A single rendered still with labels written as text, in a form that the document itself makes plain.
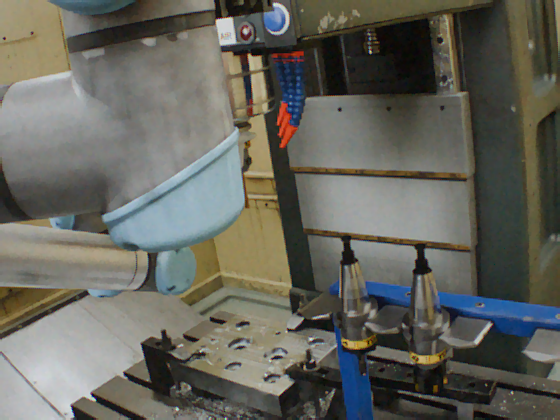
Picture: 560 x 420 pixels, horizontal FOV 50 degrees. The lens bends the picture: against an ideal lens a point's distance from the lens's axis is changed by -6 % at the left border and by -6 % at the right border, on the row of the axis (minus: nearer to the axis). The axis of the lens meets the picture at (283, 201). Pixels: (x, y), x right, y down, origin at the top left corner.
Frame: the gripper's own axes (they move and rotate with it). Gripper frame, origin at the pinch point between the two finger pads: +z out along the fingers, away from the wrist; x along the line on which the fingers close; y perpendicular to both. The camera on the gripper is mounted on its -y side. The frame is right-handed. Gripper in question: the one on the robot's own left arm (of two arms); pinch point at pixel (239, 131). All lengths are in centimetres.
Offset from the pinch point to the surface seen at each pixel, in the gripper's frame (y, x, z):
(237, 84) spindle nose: -9.1, 7.6, -2.7
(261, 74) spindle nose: -9.6, 7.5, 2.1
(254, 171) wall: 37, -94, 53
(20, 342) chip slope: 59, -88, -42
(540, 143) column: 24, 7, 78
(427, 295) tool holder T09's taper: 17.0, 43.9, -2.9
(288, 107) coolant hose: -4.8, 15.6, 0.6
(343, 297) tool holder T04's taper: 18.7, 32.2, -7.4
